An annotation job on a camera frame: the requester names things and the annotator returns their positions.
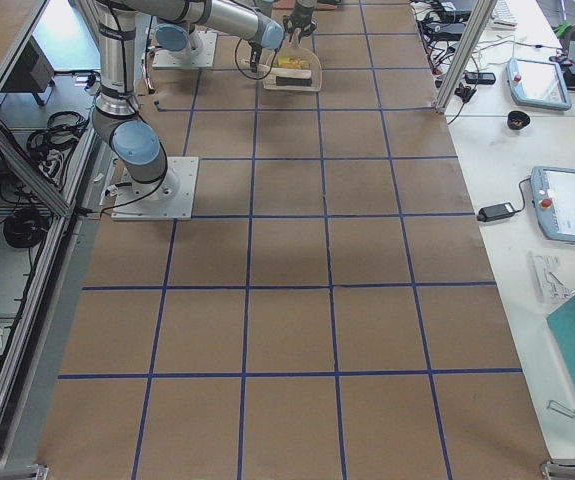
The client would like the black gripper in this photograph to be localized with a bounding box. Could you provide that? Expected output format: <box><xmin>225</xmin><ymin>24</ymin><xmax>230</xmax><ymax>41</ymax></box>
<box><xmin>284</xmin><ymin>0</ymin><xmax>317</xmax><ymax>31</ymax></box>
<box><xmin>248</xmin><ymin>41</ymin><xmax>262</xmax><ymax>74</ymax></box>

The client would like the yellow green sponge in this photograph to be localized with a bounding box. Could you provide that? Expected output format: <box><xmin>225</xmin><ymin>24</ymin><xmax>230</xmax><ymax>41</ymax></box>
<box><xmin>277</xmin><ymin>56</ymin><xmax>310</xmax><ymax>70</ymax></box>

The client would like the beige hand brush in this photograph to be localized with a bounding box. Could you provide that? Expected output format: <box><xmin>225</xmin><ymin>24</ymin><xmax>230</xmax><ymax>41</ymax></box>
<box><xmin>243</xmin><ymin>60</ymin><xmax>313</xmax><ymax>89</ymax></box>

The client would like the beige plastic dustpan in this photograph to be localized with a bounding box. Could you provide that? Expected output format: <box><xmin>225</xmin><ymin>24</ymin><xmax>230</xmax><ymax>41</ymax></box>
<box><xmin>261</xmin><ymin>32</ymin><xmax>322</xmax><ymax>92</ymax></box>

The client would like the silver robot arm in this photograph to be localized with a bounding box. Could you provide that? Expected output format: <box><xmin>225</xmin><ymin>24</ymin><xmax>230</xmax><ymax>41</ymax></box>
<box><xmin>155</xmin><ymin>1</ymin><xmax>317</xmax><ymax>54</ymax></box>
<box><xmin>91</xmin><ymin>1</ymin><xmax>284</xmax><ymax>202</ymax></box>

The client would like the small black bowl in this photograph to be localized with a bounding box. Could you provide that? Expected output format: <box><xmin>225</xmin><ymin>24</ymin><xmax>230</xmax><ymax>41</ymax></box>
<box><xmin>506</xmin><ymin>110</ymin><xmax>531</xmax><ymax>131</ymax></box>

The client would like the far blue teach pendant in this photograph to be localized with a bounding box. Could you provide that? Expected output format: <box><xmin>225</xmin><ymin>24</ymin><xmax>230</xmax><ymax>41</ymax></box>
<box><xmin>506</xmin><ymin>57</ymin><xmax>572</xmax><ymax>111</ymax></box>

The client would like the blue teach pendant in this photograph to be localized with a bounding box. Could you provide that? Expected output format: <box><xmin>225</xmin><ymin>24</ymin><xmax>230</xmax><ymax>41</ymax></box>
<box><xmin>530</xmin><ymin>166</ymin><xmax>575</xmax><ymax>244</ymax></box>
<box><xmin>506</xmin><ymin>57</ymin><xmax>572</xmax><ymax>111</ymax></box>

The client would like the black power adapter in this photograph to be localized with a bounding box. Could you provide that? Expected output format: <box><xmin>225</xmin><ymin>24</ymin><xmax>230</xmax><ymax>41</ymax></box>
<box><xmin>476</xmin><ymin>202</ymin><xmax>517</xmax><ymax>223</ymax></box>

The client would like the near blue teach pendant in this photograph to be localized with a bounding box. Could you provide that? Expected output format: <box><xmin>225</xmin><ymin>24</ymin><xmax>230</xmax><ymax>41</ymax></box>
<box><xmin>530</xmin><ymin>166</ymin><xmax>575</xmax><ymax>244</ymax></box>

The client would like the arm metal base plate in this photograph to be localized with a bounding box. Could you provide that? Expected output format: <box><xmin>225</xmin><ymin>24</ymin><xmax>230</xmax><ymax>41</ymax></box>
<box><xmin>111</xmin><ymin>156</ymin><xmax>199</xmax><ymax>221</ymax></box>
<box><xmin>152</xmin><ymin>25</ymin><xmax>218</xmax><ymax>70</ymax></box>

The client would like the aluminium frame post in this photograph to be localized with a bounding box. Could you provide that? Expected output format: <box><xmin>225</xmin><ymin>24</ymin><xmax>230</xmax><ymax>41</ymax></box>
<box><xmin>434</xmin><ymin>0</ymin><xmax>496</xmax><ymax>114</ymax></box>

